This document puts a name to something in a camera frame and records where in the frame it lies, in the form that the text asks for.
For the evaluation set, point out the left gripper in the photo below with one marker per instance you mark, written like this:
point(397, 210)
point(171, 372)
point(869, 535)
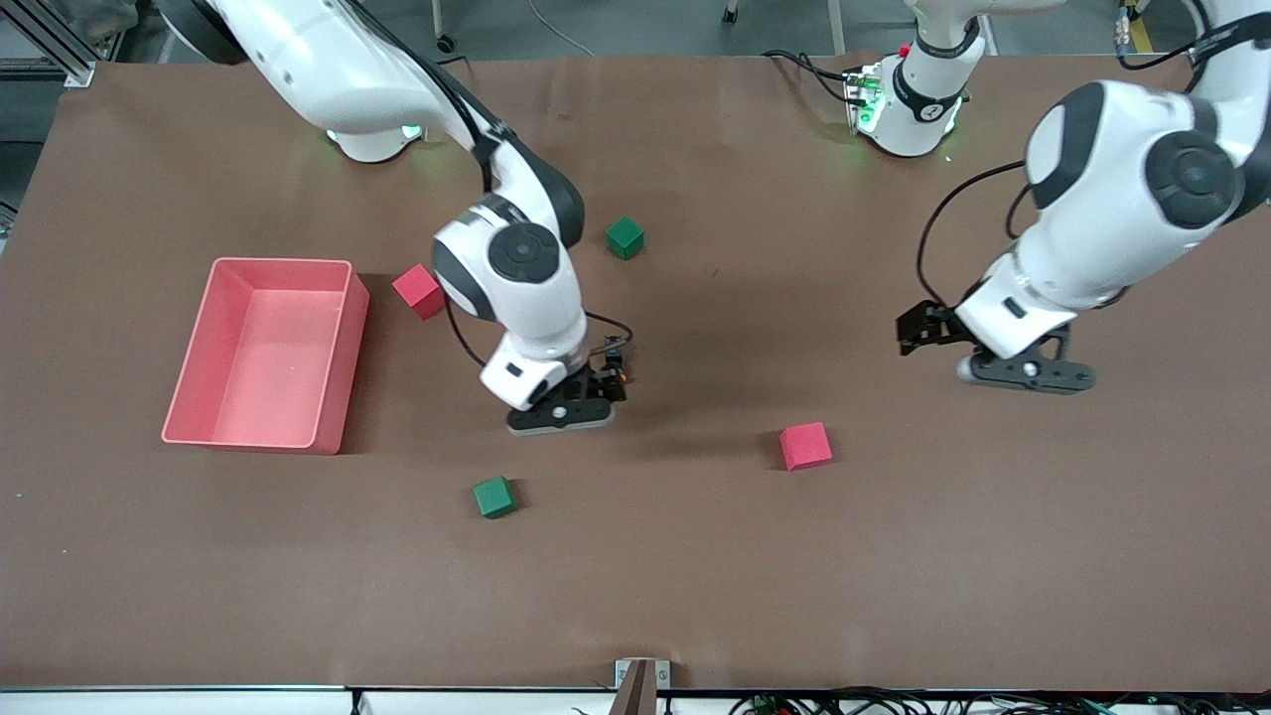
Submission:
point(925, 327)

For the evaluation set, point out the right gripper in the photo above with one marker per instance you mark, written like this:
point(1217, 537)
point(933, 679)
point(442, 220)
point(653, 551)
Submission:
point(606, 376)

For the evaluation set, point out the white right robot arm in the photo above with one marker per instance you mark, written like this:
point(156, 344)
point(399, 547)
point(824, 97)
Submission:
point(338, 79)

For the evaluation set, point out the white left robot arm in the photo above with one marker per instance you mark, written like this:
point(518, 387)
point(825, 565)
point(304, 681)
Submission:
point(1112, 189)

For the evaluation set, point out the green wooden cube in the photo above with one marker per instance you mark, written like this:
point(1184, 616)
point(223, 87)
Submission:
point(625, 238)
point(494, 497)

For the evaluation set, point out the red wooden cube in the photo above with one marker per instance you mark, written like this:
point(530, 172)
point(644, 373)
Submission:
point(805, 445)
point(417, 291)

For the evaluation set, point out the grey metal leg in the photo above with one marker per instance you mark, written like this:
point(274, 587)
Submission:
point(836, 25)

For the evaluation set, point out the pink plastic bin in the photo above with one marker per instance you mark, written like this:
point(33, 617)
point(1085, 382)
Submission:
point(278, 357)

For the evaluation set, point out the black caster wheel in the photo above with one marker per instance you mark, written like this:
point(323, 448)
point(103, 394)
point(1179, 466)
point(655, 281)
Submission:
point(732, 14)
point(446, 43)

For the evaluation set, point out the grey fabric bundle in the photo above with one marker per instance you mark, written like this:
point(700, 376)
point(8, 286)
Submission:
point(99, 18)

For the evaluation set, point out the metal arm base connector bracket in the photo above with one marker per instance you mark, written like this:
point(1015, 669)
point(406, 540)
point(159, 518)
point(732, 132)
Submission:
point(862, 99)

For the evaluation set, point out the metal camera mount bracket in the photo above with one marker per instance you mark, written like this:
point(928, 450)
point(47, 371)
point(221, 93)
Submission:
point(640, 685)

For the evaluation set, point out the aluminium frame post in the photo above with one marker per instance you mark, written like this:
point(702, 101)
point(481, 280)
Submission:
point(70, 65)

